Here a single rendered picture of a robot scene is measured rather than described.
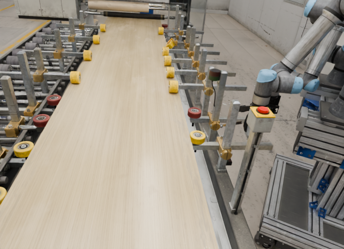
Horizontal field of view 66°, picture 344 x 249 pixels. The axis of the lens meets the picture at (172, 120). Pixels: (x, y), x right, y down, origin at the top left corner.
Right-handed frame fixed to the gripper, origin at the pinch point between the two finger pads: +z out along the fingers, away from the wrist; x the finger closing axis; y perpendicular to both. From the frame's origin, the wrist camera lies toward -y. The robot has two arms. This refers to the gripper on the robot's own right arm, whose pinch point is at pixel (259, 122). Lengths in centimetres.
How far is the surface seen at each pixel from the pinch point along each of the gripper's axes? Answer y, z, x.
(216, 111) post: -30.9, -10.5, -5.6
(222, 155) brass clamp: -32.5, -1.2, -33.1
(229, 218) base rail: -34, 13, -59
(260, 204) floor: 24, 83, 6
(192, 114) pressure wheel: -44.1, -7.1, -3.2
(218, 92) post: -31.6, -22.7, -5.6
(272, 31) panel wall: 237, 51, 493
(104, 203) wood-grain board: -86, -7, -67
